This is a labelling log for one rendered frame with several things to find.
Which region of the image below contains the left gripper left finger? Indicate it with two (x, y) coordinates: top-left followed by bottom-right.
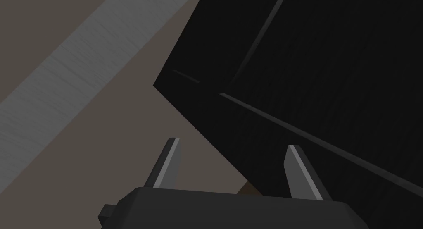
(143, 137), (182, 190)

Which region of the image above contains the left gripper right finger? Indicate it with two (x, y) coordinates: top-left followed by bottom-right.
(283, 144), (333, 202)

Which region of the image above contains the black cabinet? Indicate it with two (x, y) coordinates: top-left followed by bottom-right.
(152, 0), (423, 229)

